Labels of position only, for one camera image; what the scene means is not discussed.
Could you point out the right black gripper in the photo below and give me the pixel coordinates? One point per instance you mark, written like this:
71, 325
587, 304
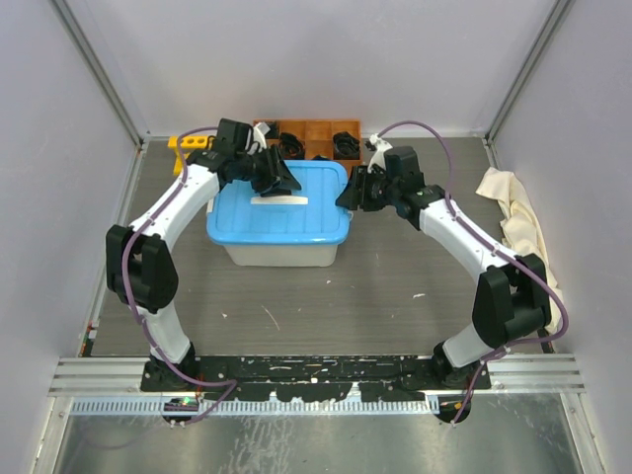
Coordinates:
351, 198

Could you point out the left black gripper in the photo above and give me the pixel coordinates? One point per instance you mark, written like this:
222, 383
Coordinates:
278, 181

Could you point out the blue plastic lid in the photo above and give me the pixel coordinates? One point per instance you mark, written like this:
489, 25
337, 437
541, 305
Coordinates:
321, 181

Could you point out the white plastic tub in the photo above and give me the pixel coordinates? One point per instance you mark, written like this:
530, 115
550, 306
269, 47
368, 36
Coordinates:
281, 252

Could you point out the yellow test tube rack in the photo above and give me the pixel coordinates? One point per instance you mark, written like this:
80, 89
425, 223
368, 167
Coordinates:
188, 145

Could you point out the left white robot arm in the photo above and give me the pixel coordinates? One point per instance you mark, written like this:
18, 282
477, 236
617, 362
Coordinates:
140, 269

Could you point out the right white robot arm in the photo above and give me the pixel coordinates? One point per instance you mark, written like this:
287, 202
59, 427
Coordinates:
509, 303

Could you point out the rolled tie orange pattern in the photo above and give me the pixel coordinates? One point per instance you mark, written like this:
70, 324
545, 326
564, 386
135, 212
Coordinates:
291, 147

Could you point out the rolled tie top left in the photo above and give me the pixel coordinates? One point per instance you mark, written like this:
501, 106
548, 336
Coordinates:
273, 132

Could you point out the wooden compartment tray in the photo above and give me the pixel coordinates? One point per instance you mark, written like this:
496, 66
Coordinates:
317, 134

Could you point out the rolled tie blue pattern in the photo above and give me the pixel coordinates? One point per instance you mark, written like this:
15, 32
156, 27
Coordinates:
346, 146

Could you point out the clear glass stirring rod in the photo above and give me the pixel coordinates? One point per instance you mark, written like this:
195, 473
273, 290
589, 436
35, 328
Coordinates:
272, 317

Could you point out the cream cloth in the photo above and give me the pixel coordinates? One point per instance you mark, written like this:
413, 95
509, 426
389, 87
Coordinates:
521, 228

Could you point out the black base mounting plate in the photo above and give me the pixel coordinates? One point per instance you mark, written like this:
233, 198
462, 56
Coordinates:
319, 378

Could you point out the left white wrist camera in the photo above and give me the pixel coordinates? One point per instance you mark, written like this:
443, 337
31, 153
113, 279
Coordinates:
259, 140

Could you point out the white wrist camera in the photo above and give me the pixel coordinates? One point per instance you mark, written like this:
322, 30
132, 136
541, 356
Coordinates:
378, 146
259, 140

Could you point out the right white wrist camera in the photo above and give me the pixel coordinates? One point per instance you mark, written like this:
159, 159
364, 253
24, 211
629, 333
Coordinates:
378, 146

